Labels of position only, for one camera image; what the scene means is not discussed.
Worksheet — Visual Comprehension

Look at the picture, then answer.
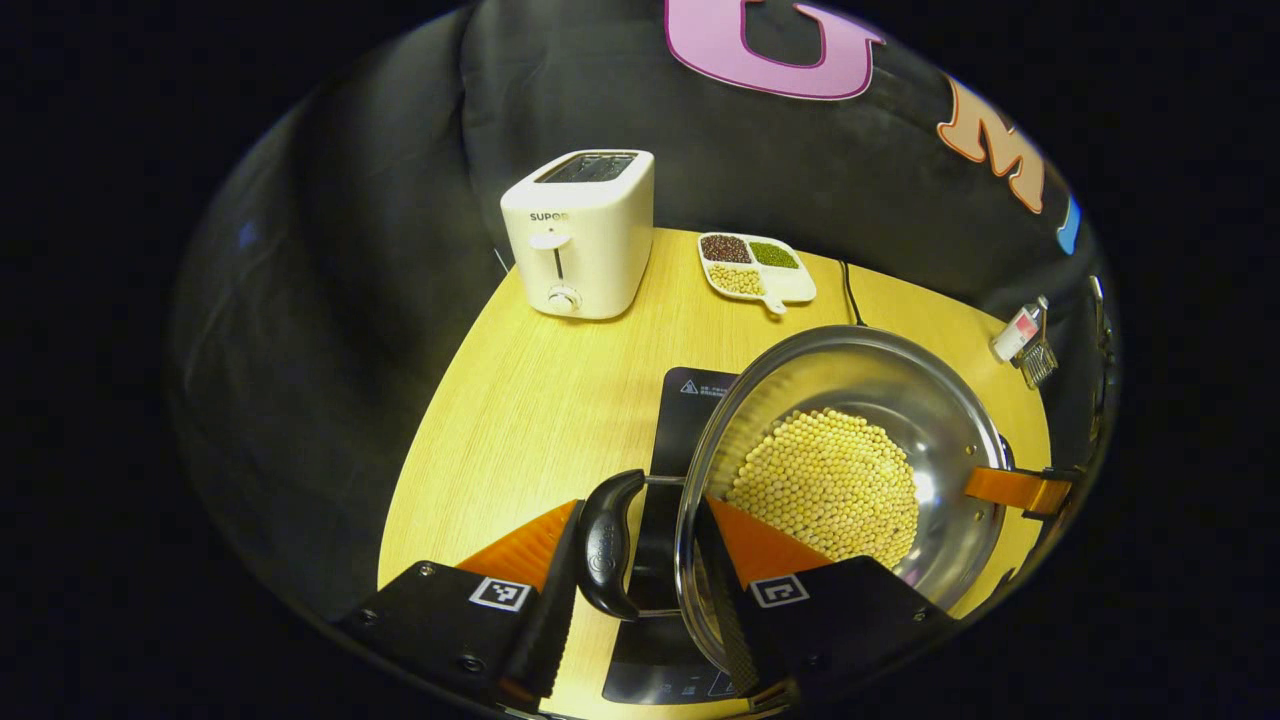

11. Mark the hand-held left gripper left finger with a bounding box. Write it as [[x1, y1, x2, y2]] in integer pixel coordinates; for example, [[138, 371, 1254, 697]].
[[335, 498, 587, 706]]

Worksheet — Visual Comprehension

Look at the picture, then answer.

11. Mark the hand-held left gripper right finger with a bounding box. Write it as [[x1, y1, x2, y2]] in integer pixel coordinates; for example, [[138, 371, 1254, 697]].
[[695, 497, 961, 701]]

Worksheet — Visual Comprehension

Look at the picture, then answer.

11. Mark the stainless steel pot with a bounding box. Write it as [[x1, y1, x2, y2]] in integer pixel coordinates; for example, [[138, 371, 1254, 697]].
[[575, 325, 1016, 676]]

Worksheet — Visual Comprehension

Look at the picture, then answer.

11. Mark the large soybean pile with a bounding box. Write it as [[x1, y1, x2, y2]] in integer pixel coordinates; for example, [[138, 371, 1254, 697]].
[[727, 408, 921, 573]]

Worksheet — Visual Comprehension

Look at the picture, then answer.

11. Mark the black induction cooktop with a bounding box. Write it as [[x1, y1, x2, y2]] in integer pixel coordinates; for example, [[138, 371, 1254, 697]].
[[600, 366, 791, 707]]

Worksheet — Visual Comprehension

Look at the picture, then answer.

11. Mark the small pink label bottle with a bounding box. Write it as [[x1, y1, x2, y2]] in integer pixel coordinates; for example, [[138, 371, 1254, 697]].
[[990, 296, 1049, 363]]

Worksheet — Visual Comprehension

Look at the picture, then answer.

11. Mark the white divided dish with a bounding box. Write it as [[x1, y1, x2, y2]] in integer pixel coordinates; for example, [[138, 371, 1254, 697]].
[[697, 232, 818, 316]]

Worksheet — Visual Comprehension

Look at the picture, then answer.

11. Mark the small soybean pile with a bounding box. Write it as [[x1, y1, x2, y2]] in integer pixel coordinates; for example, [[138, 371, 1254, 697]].
[[708, 264, 767, 296]]

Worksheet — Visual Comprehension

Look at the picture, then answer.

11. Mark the white toaster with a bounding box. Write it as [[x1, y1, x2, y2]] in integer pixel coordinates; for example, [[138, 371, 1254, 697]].
[[500, 150, 656, 321]]

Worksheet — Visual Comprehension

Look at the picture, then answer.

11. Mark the black power cable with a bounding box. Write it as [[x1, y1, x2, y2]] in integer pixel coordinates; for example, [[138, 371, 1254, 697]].
[[838, 260, 867, 327]]

